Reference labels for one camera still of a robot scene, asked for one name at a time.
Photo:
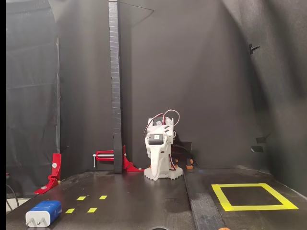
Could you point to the black clip on backdrop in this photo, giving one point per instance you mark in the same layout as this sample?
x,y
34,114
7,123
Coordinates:
x,y
251,49

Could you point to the yellow tape square outline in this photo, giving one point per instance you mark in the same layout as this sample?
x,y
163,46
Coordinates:
x,y
251,208

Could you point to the black tape piece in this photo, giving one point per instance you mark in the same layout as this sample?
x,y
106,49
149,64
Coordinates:
x,y
261,139
257,148

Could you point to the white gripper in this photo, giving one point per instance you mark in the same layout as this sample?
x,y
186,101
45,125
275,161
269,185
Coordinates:
x,y
155,151

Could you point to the red corner bracket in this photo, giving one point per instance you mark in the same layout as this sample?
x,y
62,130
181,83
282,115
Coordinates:
x,y
128,165

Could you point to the blue white charger block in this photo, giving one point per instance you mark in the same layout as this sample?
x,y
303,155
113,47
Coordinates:
x,y
48,210

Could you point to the red screw clamp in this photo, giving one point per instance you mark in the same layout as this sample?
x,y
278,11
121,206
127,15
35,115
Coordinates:
x,y
105,152

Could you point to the small yellow tape marker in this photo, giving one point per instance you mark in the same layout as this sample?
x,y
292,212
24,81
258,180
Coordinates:
x,y
102,197
92,210
69,210
81,198

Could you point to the red angled bracket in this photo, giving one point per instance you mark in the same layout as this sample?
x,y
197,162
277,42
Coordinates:
x,y
56,163

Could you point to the tall black post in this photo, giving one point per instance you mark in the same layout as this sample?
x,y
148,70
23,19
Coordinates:
x,y
115,72

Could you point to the black table strip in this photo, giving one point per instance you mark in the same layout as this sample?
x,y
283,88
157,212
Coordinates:
x,y
201,203

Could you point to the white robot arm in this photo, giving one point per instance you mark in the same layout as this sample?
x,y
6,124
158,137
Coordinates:
x,y
177,173

